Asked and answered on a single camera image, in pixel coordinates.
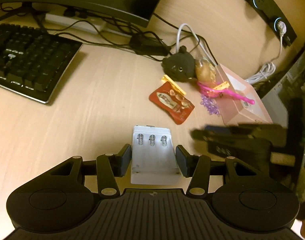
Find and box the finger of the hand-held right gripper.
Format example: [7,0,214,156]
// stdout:
[204,124,233,133]
[191,129,219,142]

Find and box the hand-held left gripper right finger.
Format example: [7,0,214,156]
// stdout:
[176,145,258,197]

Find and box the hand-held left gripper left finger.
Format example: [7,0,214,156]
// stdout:
[50,144,132,197]

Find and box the pile of purple beads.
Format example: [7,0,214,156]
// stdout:
[199,94,221,117]

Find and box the pink cardboard box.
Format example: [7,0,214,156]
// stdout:
[214,64,273,126]

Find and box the white battery charger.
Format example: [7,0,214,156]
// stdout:
[130,125,181,186]

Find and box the pink plastic strainer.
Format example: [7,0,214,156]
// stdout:
[197,81,255,108]

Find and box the brown snack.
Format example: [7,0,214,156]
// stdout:
[194,58,217,83]

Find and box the black plush toy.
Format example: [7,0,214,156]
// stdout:
[161,45,196,82]

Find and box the red snack packet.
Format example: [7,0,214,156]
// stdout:
[149,82,195,125]

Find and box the black power adapter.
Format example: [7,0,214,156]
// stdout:
[129,33,171,56]

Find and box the white plug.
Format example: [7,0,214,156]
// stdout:
[276,20,288,37]

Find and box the black keyboard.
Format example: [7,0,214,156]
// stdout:
[0,21,83,105]

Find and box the white power strip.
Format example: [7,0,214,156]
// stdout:
[44,13,107,35]

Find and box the white coiled plug cable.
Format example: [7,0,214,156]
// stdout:
[244,35,284,85]

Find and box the thick white looped cable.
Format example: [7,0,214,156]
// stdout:
[176,23,219,67]

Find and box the black adapter cable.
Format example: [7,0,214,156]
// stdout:
[152,12,208,53]

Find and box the black power strip cable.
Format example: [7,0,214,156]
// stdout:
[55,17,165,62]

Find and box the black wall power rail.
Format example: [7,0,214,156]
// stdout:
[224,0,298,48]

